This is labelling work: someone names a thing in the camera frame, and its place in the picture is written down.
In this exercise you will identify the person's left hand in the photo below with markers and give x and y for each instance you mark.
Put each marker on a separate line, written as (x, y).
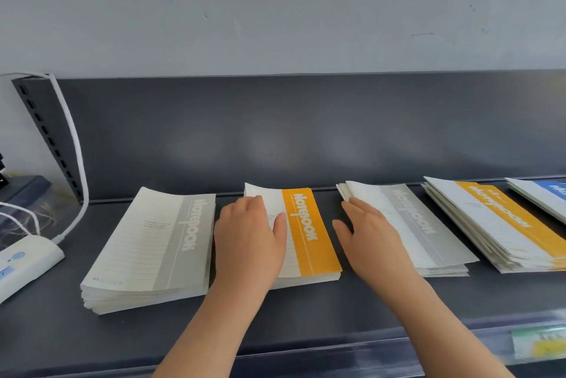
(247, 249)

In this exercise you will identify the person's right hand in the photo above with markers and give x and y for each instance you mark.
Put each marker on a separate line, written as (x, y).
(376, 249)

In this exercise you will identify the small grey notebook stack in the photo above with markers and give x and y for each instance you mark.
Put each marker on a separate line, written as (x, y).
(424, 232)
(146, 245)

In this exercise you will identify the small orange notebook stack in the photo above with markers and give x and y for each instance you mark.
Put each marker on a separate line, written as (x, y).
(486, 223)
(309, 232)

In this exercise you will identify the small blue notebook stack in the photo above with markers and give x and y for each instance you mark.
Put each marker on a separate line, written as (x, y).
(535, 196)

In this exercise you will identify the person's left forearm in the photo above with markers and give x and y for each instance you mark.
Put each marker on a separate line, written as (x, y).
(208, 338)

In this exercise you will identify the person's right forearm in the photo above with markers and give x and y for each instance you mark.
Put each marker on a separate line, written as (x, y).
(451, 333)

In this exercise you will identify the dark grey back panel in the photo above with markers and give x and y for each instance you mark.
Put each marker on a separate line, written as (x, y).
(309, 130)

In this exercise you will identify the yellow white price tag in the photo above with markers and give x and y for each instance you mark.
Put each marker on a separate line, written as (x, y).
(539, 342)

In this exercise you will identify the white power strip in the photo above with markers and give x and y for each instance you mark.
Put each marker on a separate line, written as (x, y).
(31, 260)

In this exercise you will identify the slotted dark metal upright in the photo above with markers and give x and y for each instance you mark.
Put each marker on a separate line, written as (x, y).
(44, 130)

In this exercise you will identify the black router body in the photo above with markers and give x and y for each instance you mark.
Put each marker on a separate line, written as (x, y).
(2, 170)

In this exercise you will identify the clear plastic price rail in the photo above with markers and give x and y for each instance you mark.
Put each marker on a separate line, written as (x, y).
(353, 349)

